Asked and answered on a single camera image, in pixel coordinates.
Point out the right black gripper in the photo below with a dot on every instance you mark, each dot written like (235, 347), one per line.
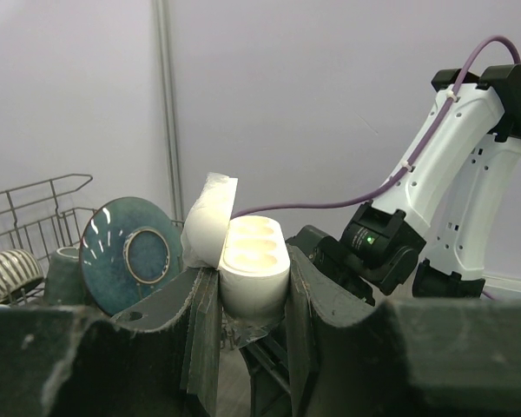
(266, 362)

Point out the white oval earbud case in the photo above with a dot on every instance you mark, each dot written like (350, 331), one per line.
(249, 254)

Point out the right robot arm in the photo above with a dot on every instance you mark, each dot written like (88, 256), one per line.
(425, 236)

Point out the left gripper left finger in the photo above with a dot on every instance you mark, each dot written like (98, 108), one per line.
(159, 357)

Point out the striped ceramic cup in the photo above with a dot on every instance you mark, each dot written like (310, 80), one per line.
(18, 269)

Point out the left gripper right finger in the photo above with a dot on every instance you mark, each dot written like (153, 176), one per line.
(413, 357)

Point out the grey wire dish rack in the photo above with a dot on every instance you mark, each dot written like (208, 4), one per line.
(39, 218)

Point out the dark teal bowl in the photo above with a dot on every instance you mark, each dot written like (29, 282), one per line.
(63, 283)

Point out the teal ceramic plate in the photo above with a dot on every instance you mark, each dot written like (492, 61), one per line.
(129, 249)

